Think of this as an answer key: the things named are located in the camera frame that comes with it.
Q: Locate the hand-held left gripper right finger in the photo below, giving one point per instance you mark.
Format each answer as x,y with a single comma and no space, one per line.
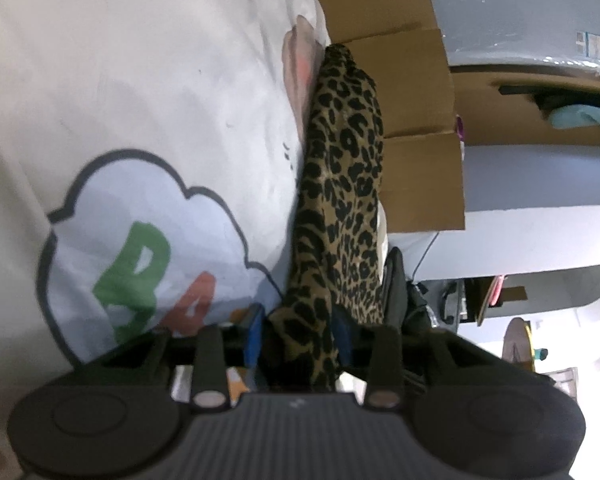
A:
342,340

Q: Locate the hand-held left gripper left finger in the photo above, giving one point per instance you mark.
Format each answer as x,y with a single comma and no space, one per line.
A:
252,335

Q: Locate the leopard print garment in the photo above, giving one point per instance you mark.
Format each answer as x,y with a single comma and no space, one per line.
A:
340,170

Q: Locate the black folded garment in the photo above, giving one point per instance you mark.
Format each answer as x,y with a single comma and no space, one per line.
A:
397,290

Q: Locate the round yellow rimmed table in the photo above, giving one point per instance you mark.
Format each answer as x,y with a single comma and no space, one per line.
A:
517,345

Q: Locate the flattened brown cardboard sheet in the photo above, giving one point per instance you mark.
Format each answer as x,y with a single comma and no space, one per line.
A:
410,175

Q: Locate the purple detergent pouch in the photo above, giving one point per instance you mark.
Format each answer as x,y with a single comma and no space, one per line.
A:
461,130

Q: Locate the tall brown cardboard box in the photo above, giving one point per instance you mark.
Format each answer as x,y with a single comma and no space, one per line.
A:
500,120

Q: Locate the cream bear printed blanket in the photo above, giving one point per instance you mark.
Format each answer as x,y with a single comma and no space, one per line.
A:
130,85

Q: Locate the teal cloth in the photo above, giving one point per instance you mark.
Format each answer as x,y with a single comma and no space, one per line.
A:
585,117

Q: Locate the grey refrigerator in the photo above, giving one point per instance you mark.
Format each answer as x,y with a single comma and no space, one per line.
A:
520,5

